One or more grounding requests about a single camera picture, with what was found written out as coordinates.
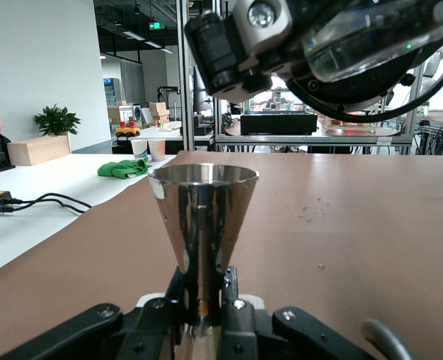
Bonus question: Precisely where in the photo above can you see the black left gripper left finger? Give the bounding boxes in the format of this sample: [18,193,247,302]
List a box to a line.
[0,266,188,360]

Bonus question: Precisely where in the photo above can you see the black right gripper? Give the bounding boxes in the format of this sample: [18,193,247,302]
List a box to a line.
[285,40,435,113]

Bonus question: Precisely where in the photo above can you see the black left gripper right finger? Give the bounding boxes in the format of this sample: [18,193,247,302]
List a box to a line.
[221,266,376,360]

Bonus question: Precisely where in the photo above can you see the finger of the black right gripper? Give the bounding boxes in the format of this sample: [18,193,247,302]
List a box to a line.
[185,0,305,99]

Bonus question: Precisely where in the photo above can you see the clear glass beaker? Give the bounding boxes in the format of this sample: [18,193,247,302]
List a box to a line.
[302,0,443,83]

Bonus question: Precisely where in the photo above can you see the steel double-cone jigger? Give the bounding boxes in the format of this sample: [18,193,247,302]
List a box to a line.
[147,163,261,360]

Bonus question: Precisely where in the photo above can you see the white paper cup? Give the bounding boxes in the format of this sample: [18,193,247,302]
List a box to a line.
[130,139,149,161]
[147,138,167,163]

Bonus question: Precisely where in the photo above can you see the black flat equipment box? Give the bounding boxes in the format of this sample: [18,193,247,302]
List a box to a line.
[240,112,318,136]

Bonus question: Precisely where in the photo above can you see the cardboard box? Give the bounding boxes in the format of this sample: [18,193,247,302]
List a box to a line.
[148,101,171,125]

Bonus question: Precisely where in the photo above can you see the drinks fridge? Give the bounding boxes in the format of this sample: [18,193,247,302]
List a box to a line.
[103,77,116,107]

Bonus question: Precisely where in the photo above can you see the brown table mat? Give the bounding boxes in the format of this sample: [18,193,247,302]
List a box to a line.
[0,149,443,360]

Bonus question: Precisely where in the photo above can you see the green cloth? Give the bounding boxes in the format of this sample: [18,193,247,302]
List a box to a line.
[97,158,150,180]

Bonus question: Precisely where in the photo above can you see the potted green plant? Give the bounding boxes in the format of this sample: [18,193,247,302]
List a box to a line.
[32,103,82,137]

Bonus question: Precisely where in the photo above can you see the light wooden box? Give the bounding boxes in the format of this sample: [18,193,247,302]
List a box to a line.
[6,133,72,167]

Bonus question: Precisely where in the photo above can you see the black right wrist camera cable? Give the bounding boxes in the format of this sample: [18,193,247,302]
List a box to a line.
[287,55,443,124]

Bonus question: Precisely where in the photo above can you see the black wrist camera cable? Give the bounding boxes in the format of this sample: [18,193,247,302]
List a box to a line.
[362,318,416,360]
[287,55,443,124]

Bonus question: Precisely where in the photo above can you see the aluminium frame post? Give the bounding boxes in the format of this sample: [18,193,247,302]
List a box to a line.
[175,0,199,152]

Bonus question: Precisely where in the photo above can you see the aluminium frame beam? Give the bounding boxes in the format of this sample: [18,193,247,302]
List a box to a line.
[213,133,412,146]

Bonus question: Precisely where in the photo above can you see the black left wrist camera cable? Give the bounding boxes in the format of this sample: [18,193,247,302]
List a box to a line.
[362,318,416,360]

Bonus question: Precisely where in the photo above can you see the black adapter cable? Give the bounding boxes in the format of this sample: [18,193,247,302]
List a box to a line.
[3,192,93,216]

